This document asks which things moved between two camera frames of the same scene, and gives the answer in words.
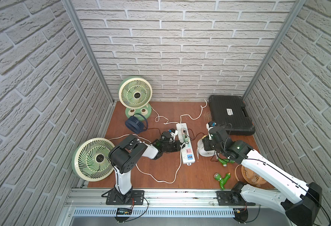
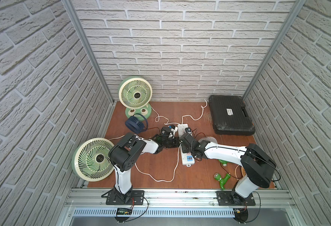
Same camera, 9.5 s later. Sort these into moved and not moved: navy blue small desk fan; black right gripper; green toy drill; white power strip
Moved: black right gripper
Not moved: navy blue small desk fan; green toy drill; white power strip
